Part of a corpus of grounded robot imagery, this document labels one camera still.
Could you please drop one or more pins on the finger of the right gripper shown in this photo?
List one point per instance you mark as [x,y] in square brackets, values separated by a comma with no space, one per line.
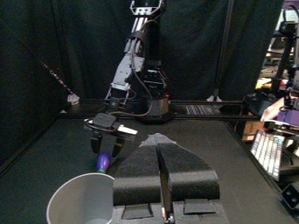
[118,148]
[97,145]

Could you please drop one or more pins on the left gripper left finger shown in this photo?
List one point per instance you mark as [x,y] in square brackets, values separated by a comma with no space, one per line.
[134,175]

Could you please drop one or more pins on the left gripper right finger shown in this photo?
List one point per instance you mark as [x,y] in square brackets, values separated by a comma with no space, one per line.
[191,178]

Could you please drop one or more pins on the purple toy eggplant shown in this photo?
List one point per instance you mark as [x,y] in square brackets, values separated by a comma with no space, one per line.
[103,162]

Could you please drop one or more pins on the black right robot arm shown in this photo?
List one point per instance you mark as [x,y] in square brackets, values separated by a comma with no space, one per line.
[150,43]

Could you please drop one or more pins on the pale pink round plate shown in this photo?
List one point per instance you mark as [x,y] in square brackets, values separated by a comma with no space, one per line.
[82,198]

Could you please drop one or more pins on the person's hand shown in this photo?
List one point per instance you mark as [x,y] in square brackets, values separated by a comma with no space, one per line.
[272,110]

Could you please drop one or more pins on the white computer keyboard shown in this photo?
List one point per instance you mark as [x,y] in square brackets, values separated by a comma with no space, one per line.
[268,153]

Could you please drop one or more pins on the black cube connector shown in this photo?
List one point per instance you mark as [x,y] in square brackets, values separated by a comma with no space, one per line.
[292,196]

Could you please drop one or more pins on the purple box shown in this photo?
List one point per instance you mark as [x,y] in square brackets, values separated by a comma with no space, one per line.
[289,117]

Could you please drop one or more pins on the thin diagonal frame rod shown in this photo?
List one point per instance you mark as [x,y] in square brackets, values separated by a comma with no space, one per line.
[57,76]

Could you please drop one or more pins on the black frame post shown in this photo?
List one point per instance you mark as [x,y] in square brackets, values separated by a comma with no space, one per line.
[225,46]

